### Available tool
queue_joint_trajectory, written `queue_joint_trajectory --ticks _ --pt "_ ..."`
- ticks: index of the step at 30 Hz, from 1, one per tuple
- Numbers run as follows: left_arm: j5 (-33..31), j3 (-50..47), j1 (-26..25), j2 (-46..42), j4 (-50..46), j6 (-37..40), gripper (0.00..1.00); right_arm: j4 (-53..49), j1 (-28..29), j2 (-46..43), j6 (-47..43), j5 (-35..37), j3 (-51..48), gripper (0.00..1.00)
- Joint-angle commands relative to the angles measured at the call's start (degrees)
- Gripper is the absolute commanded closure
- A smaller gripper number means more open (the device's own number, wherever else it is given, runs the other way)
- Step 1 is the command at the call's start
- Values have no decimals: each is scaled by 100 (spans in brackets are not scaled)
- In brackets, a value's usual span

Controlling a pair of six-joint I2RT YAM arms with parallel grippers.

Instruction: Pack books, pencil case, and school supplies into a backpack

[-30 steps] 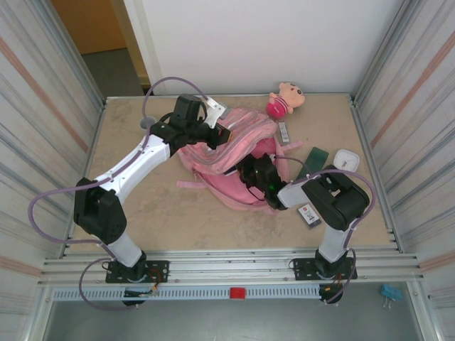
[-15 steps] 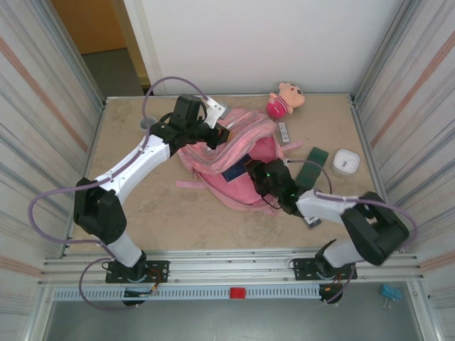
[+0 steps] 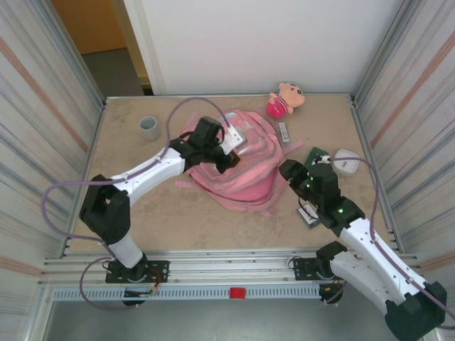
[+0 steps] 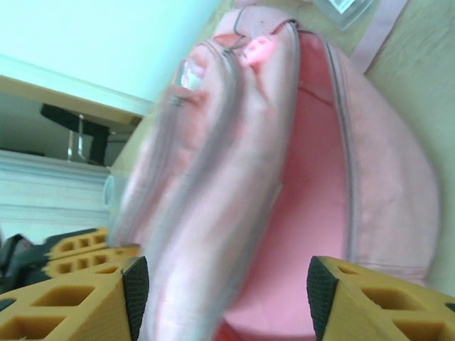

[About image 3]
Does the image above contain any black card box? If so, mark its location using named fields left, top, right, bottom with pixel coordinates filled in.
left=297, top=204, right=323, bottom=228

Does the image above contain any pink backpack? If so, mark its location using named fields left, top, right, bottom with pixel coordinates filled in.
left=176, top=109, right=305, bottom=217

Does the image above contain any grey plastic cup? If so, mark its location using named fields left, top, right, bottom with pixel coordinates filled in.
left=138, top=116, right=159, bottom=141

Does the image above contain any pink plush toy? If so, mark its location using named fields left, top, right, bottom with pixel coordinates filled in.
left=267, top=81, right=306, bottom=119

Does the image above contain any orange wooden door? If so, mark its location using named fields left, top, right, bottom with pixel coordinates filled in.
left=51, top=0, right=150, bottom=86

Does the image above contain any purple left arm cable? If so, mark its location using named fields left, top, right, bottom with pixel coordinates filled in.
left=41, top=96, right=235, bottom=313

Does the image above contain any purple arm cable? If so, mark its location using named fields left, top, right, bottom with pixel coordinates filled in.
left=325, top=157, right=448, bottom=328
left=41, top=96, right=235, bottom=313

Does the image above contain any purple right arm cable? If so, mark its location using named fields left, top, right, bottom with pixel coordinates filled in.
left=325, top=157, right=448, bottom=328

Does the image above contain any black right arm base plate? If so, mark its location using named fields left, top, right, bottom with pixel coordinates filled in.
left=293, top=257, right=356, bottom=281

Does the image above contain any aluminium rail frame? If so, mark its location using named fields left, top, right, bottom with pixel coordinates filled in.
left=37, top=248, right=424, bottom=287

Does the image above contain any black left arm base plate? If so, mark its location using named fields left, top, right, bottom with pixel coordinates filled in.
left=105, top=260, right=170, bottom=284

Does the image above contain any white slotted cable duct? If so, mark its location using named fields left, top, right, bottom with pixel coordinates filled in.
left=52, top=286, right=323, bottom=302

